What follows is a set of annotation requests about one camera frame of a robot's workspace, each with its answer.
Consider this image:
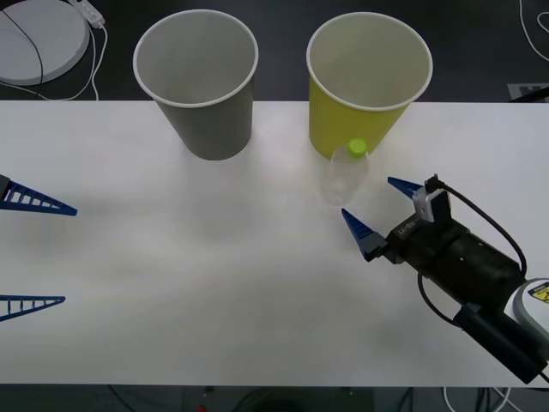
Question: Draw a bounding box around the white power strip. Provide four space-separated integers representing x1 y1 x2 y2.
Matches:
68 0 106 29

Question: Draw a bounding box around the grey plastic waste bin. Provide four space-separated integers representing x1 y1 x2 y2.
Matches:
132 10 260 162

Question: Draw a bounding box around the thin black cable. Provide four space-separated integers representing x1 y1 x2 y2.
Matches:
0 8 46 102

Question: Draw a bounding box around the yellow-green plastic waste bin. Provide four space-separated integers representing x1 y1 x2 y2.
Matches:
305 11 434 164

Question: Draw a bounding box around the grey board with black mark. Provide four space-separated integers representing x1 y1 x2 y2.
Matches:
507 82 549 103

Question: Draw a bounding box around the clear bottle with green cap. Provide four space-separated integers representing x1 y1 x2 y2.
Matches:
319 137 372 208

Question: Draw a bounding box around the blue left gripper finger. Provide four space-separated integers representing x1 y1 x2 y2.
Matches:
0 295 67 323
0 173 79 217

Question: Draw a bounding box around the round pale grey floor base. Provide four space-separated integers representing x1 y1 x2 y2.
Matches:
0 0 91 86

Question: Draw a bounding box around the white power strip cable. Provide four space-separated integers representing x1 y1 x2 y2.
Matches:
0 24 109 102

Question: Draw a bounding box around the looped white cable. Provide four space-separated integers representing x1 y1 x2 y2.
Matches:
518 0 549 59

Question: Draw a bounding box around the white cable under table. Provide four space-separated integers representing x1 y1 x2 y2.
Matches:
442 385 516 412

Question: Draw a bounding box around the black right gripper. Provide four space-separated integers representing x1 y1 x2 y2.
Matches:
341 176 471 276

